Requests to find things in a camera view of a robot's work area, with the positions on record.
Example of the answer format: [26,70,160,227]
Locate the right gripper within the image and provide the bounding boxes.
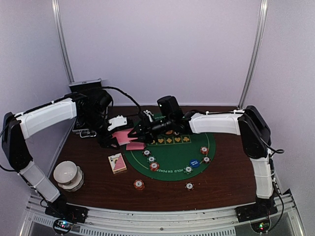
[128,115,174,143]

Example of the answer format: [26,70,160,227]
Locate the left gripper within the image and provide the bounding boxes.
[80,110,120,150]

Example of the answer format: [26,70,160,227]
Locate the dealt red-backed card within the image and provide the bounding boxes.
[126,142,145,151]

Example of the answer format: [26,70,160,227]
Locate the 100 chips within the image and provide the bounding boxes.
[142,149,151,157]

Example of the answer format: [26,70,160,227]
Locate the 20 chips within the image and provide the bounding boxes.
[147,156,156,163]

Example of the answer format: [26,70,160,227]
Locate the red chips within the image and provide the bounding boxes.
[150,162,159,172]

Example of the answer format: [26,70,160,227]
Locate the red 5 chip stack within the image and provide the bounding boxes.
[133,179,145,190]

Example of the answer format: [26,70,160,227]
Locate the green chips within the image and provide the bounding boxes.
[184,166,193,174]

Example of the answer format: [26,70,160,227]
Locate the blue small blind button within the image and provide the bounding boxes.
[189,159,200,168]

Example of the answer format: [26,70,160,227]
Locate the red chips mat edge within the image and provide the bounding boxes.
[200,147,209,155]

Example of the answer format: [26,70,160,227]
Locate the placed 100 chip stack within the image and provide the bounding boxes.
[185,182,194,191]

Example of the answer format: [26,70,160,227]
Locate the red-backed playing card deck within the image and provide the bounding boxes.
[112,128,137,145]

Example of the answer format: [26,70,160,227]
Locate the orange black 100 chip stack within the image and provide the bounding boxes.
[202,156,211,164]

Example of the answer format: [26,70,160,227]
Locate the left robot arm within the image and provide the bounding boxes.
[1,88,133,218]

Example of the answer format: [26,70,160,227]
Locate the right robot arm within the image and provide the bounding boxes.
[128,95,274,217]

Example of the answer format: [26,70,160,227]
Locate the card deck box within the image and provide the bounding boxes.
[108,153,127,174]

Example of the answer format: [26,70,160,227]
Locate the round green poker mat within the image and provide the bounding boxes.
[123,132,216,181]

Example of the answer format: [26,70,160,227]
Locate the white ceramic bowl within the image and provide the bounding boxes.
[53,163,77,184]

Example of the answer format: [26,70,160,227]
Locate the stacked white bowls below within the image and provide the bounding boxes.
[58,166,84,192]

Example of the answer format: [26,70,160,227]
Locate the aluminium poker case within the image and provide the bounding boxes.
[69,78,113,138]

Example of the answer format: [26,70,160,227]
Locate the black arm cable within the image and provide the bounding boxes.
[102,85,142,116]

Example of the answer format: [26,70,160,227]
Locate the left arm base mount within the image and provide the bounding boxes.
[45,205,89,223]

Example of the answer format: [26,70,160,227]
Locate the front aluminium rail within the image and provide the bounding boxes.
[19,189,307,236]

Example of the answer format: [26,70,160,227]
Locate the right aluminium frame post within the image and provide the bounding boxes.
[237,0,268,108]

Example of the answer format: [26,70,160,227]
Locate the aluminium frame post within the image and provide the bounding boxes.
[51,0,74,84]
[237,0,268,108]

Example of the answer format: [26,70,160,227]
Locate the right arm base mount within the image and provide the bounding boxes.
[235,203,278,222]

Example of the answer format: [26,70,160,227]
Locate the left aluminium frame post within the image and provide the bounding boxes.
[51,0,74,84]

